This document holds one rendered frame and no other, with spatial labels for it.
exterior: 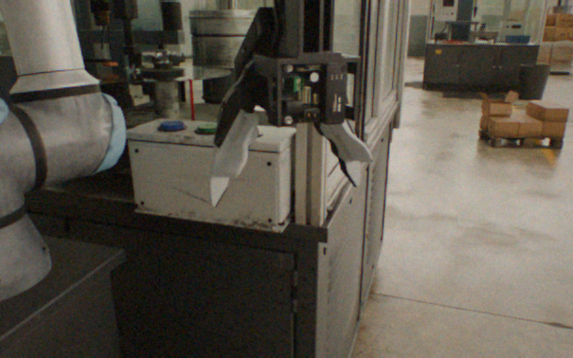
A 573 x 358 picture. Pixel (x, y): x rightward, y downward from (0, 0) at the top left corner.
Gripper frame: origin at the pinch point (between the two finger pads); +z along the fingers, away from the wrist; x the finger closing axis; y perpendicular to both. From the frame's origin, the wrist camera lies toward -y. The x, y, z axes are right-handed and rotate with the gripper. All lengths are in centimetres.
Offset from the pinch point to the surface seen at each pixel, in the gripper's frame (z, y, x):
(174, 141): 2.4, -34.7, -6.1
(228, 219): 15.0, -29.1, 1.0
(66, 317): 21.1, -18.9, -24.0
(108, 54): -4, -151, -13
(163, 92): 0, -77, -3
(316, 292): 30.2, -25.2, 15.8
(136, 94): 5, -104, -7
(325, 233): 17.2, -22.5, 15.8
